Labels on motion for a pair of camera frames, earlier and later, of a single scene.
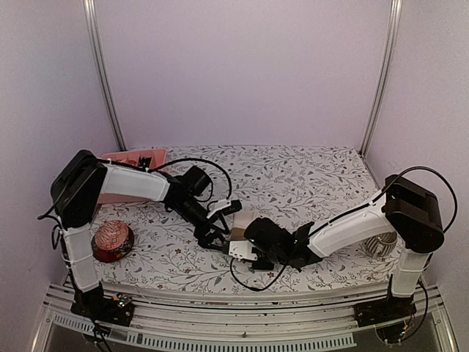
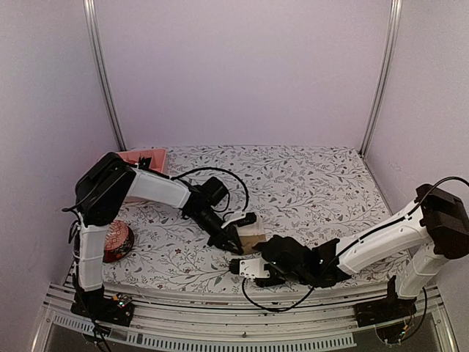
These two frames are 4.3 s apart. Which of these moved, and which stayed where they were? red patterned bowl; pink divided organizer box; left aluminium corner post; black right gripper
Moved: black right gripper
Stayed: left aluminium corner post; red patterned bowl; pink divided organizer box
